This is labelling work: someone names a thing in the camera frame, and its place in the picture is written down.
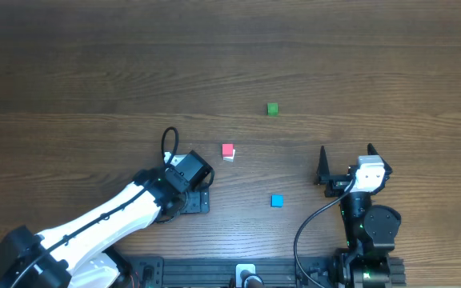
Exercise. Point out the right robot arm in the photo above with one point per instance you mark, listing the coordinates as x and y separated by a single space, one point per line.
374 228

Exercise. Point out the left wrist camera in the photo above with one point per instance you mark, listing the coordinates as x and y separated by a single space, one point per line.
179 159

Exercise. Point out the green cube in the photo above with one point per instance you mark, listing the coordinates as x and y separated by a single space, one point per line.
272 109

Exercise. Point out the mounting rail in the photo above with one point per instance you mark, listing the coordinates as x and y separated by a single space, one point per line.
214 272

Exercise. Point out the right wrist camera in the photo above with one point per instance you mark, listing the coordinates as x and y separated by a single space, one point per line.
370 174

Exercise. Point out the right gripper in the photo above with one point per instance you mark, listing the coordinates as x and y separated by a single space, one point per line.
334 186

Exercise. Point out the blue cube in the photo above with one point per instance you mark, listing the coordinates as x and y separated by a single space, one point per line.
277 201

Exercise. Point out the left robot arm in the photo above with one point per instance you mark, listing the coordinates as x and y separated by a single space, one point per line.
106 224

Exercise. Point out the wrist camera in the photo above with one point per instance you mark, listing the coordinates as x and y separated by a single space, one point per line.
179 159
370 174

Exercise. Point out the white cube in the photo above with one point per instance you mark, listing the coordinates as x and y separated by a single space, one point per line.
230 158

